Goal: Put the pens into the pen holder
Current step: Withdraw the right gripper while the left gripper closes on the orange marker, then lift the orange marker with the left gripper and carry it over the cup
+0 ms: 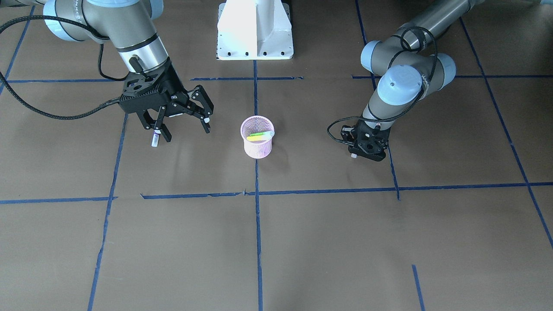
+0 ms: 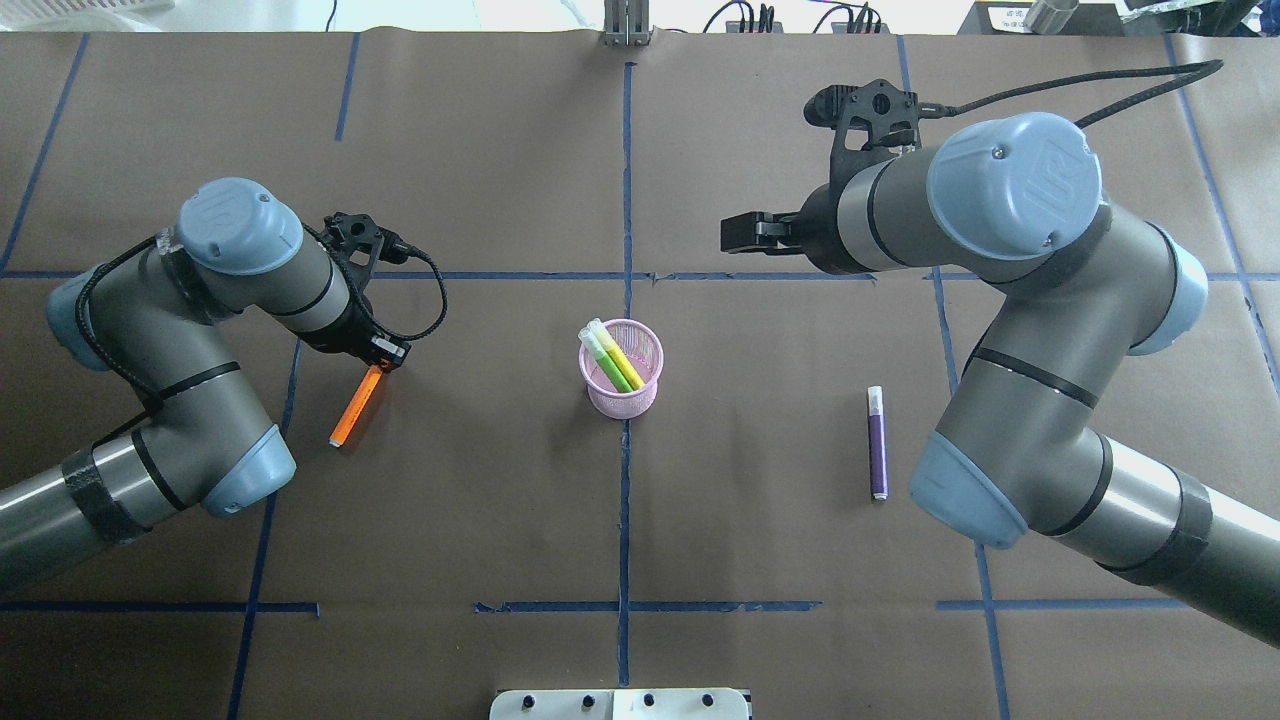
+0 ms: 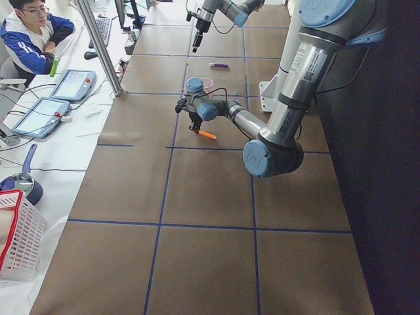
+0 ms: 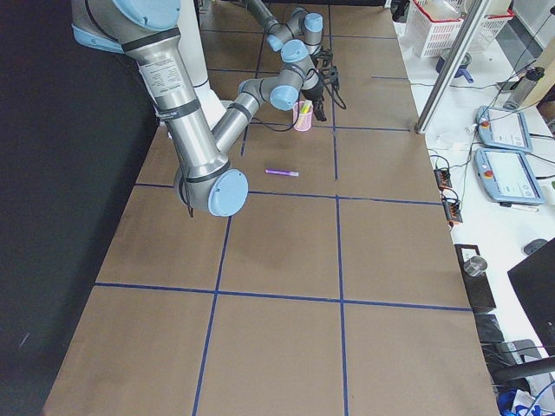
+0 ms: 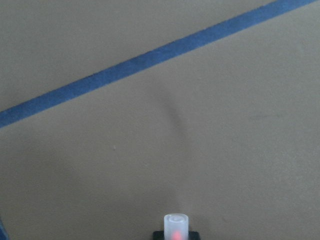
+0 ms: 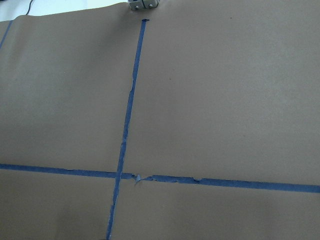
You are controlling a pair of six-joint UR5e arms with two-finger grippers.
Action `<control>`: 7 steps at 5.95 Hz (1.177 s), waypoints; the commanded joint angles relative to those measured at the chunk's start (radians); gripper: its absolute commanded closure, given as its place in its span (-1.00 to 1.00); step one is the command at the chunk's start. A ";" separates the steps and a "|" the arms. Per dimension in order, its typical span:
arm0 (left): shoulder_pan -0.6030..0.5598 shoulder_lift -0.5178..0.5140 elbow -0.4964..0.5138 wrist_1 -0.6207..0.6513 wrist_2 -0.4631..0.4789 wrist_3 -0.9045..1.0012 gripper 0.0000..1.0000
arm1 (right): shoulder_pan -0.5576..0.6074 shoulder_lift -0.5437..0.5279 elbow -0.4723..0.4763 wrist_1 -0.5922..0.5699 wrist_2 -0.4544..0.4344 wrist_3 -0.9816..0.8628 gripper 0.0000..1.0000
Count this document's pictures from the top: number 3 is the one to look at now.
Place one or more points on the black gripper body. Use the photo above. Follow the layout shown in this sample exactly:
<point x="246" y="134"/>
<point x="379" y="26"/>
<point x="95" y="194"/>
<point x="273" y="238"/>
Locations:
<point x="199" y="26"/>
<point x="193" y="117"/>

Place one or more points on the orange highlighter pen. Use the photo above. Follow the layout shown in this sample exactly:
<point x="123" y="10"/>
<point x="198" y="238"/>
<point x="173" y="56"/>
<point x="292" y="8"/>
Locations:
<point x="206" y="134"/>

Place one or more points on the purple highlighter pen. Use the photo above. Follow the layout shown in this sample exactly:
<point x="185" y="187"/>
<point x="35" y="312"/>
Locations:
<point x="218" y="65"/>

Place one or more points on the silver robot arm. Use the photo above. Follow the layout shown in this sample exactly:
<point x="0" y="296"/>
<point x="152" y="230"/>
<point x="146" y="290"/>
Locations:
<point x="318" y="30"/>
<point x="236" y="13"/>

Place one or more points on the pink mesh pen holder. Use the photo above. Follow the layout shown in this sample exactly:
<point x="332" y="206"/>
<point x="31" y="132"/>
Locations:
<point x="208" y="86"/>

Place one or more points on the white pillar with base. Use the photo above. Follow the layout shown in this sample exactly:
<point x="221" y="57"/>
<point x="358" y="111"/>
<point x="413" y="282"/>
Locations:
<point x="270" y="90"/>

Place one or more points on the black keyboard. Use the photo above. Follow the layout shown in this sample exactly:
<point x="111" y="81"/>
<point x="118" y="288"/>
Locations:
<point x="104" y="26"/>

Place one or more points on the black computer mouse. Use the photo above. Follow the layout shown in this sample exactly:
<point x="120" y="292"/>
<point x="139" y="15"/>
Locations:
<point x="88" y="55"/>

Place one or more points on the far blue teach pendant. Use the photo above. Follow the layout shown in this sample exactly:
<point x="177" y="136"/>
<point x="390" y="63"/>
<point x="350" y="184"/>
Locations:
<point x="74" y="85"/>

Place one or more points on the blue teach pendant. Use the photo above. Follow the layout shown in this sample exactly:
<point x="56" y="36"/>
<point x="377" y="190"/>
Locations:
<point x="42" y="118"/>
<point x="74" y="85"/>

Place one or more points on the near blue teach pendant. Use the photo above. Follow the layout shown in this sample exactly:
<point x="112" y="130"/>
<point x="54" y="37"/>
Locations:
<point x="42" y="118"/>

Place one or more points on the seated person blue jacket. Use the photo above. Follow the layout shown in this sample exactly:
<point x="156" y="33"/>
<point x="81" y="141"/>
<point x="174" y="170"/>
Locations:
<point x="31" y="34"/>

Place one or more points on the blue saucepan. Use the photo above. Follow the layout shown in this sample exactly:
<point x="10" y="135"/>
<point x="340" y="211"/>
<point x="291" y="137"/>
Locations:
<point x="24" y="181"/>

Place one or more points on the white plastic basket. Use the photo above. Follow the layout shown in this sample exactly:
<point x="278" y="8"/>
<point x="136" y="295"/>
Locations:
<point x="22" y="228"/>

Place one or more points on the aluminium frame post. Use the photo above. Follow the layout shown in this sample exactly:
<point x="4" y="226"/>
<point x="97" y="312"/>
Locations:
<point x="99" y="46"/>

